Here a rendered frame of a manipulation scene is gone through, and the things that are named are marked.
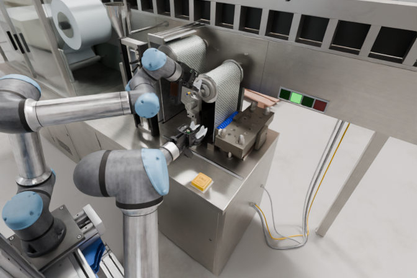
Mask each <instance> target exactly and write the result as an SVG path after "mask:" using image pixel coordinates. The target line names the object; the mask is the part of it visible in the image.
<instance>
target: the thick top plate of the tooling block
mask: <svg viewBox="0 0 417 278"><path fill-rule="evenodd" d="M249 107H250V105H249V106H248V107H247V108H246V109H245V110H244V111H243V112H244V116H242V117H241V118H240V119H239V120H238V121H237V122H234V121H232V122H231V123H229V124H228V125H227V126H226V127H225V129H226V132H227V137H226V138H222V137H220V135H219V134H218V135H217V136H216V137H215V145H216V146H218V147H220V148H222V149H224V150H226V151H228V152H230V153H232V154H234V155H236V156H238V157H240V158H242V157H243V156H244V155H245V154H246V152H247V151H248V150H249V149H250V148H251V147H252V145H253V144H254V143H255V141H256V139H257V135H258V133H259V132H260V131H261V129H262V128H263V127H264V126H265V125H267V126H269V125H270V124H271V122H272V121H273V119H274V114H275V112H272V111H270V115H265V114H264V111H265V109H263V108H261V107H258V106H255V109H254V110H251V109H250V108H249ZM240 135H243V136H244V144H243V145H239V144H238V143H237V140H238V137H239V136H240Z"/></svg>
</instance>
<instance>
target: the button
mask: <svg viewBox="0 0 417 278"><path fill-rule="evenodd" d="M211 182H212V179H211V178H209V177H207V176H206V175H204V174H202V173H199V174H198V175H197V176H196V177H195V178H194V179H193V180H192V185H193V186H195V187H196V188H198V189H200V190H201V191H204V190H205V189H206V188H207V187H208V186H209V185H210V183H211Z"/></svg>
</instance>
